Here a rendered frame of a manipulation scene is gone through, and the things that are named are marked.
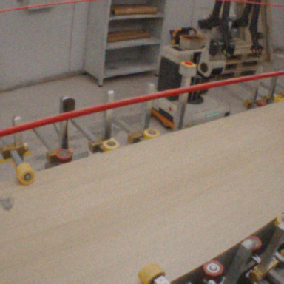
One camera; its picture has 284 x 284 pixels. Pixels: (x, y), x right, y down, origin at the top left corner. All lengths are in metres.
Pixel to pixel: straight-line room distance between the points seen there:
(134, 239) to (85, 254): 0.20
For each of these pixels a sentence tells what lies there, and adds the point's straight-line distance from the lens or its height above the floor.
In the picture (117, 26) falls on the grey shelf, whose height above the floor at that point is 0.63.
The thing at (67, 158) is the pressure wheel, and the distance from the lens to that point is 1.83.
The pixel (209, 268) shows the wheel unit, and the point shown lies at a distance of 1.41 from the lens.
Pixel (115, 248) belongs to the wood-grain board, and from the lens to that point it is 1.42.
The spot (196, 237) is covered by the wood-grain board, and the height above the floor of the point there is 0.90.
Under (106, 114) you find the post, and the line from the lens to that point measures 1.97.
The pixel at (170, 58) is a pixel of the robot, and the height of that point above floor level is 0.72.
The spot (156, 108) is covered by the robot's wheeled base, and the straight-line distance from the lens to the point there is 4.02.
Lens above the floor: 1.95
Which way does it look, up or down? 32 degrees down
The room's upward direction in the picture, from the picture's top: 8 degrees clockwise
